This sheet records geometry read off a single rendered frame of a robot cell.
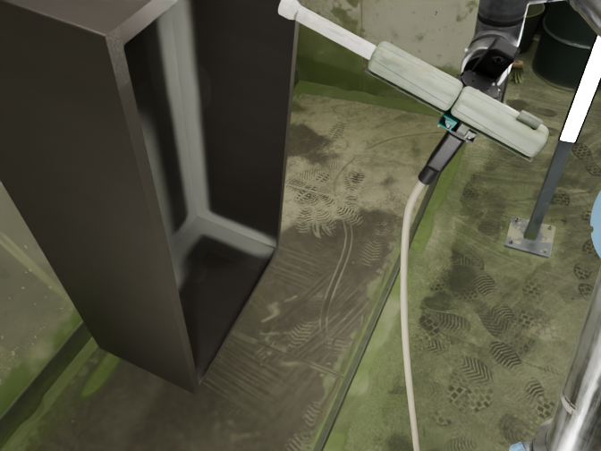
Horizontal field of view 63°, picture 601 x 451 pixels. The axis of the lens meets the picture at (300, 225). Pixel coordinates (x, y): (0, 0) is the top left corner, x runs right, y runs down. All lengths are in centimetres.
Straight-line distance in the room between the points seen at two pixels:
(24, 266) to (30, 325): 23
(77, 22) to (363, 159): 228
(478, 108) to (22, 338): 188
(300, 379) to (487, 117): 142
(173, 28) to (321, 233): 134
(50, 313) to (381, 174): 171
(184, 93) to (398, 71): 83
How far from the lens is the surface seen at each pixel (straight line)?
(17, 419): 230
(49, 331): 226
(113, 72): 65
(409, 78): 84
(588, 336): 81
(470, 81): 95
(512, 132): 85
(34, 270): 225
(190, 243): 187
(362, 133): 298
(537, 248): 252
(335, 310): 216
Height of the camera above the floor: 188
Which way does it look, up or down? 48 degrees down
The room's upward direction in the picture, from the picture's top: 9 degrees counter-clockwise
